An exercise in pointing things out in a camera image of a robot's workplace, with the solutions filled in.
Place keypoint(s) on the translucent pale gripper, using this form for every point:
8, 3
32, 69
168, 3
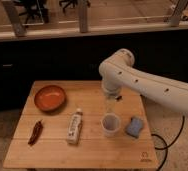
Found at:
110, 104

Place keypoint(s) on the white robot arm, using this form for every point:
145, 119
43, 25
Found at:
117, 71

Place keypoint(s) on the clear plastic cup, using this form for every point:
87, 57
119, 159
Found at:
111, 124

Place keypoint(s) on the blue sponge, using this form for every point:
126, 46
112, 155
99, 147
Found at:
134, 127

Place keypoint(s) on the white plastic bottle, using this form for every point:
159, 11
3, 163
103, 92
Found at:
74, 128

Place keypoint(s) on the orange bowl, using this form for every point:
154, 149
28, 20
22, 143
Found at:
49, 98

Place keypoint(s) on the dried red chili pepper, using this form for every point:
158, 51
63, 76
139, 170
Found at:
35, 133

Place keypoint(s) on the black office chair middle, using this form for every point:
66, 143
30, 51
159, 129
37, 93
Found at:
69, 2

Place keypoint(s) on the black office chair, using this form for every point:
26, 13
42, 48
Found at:
33, 8
69, 2

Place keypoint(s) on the black office chair left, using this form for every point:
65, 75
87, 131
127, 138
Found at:
33, 8

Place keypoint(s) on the grey metal post middle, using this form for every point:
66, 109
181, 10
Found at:
82, 12

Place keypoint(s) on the grey metal post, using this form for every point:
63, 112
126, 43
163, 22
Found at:
177, 13
18, 28
82, 12

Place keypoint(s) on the grey metal post right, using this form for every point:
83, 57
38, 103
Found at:
177, 13

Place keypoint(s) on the grey metal post left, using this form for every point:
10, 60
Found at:
18, 28

